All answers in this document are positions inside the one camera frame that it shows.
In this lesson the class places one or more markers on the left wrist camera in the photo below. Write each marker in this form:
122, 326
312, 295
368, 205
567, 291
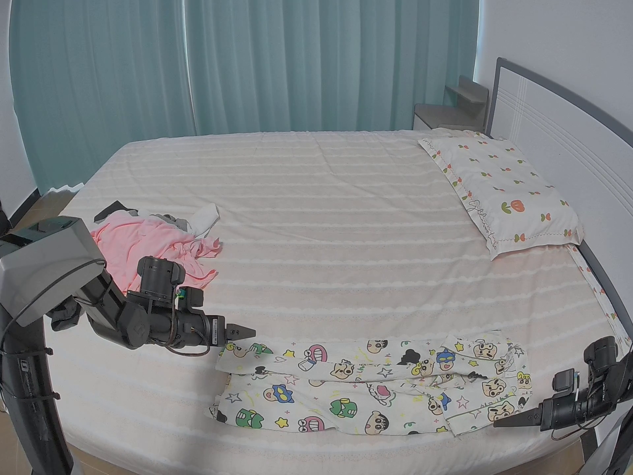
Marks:
190, 299

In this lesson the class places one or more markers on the bed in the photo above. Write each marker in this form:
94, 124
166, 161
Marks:
321, 191

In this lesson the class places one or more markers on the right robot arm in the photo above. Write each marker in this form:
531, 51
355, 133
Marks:
608, 379

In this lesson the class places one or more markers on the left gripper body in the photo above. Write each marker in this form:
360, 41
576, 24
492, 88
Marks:
198, 329

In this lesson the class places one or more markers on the white printed pillow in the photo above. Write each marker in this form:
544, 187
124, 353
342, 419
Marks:
504, 191

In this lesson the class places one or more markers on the white printed pyjama top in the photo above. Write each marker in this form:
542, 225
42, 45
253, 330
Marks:
356, 394

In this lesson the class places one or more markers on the pink garment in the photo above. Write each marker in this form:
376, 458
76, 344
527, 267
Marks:
133, 240

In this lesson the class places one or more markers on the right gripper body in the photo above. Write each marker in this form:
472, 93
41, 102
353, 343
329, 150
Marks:
559, 413

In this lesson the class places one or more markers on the blue-green curtain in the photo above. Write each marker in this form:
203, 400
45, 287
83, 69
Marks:
99, 67
321, 42

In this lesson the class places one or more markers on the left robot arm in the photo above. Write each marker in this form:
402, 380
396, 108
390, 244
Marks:
44, 275

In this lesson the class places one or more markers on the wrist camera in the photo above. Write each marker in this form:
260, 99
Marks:
190, 299
563, 381

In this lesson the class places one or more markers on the grey garment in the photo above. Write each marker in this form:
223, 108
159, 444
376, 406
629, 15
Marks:
170, 220

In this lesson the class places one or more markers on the grey bedside table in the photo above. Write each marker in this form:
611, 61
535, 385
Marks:
450, 114

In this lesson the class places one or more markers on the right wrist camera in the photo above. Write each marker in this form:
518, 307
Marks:
563, 381

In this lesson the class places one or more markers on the white garment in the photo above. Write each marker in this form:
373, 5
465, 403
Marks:
205, 218

